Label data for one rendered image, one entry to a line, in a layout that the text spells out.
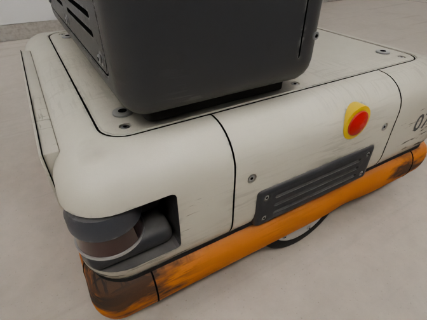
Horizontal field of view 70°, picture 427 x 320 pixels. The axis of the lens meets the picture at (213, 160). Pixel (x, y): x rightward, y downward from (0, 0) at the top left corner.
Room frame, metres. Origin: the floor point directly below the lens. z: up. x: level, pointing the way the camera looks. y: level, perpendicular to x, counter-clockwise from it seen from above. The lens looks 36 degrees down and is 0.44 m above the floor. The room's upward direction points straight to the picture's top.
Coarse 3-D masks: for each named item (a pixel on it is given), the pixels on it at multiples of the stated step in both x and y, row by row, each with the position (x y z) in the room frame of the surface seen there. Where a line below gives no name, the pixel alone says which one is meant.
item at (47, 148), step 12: (24, 60) 0.55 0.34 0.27; (24, 72) 0.49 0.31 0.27; (36, 72) 0.49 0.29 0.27; (36, 84) 0.44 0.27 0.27; (36, 96) 0.39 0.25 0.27; (36, 108) 0.36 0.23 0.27; (36, 120) 0.32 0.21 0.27; (48, 120) 0.32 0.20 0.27; (36, 132) 0.30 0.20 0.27; (48, 132) 0.30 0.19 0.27; (36, 144) 0.27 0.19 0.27; (48, 144) 0.27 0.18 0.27; (48, 156) 0.25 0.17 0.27; (48, 168) 0.25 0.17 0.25
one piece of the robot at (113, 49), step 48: (96, 0) 0.28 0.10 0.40; (144, 0) 0.27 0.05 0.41; (192, 0) 0.29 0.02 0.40; (240, 0) 0.32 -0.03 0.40; (288, 0) 0.35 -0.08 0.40; (96, 48) 0.32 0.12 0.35; (144, 48) 0.27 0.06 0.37; (192, 48) 0.29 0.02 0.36; (240, 48) 0.32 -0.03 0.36; (288, 48) 0.35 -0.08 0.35; (144, 96) 0.27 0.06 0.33; (192, 96) 0.29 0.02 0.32; (240, 96) 0.35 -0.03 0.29
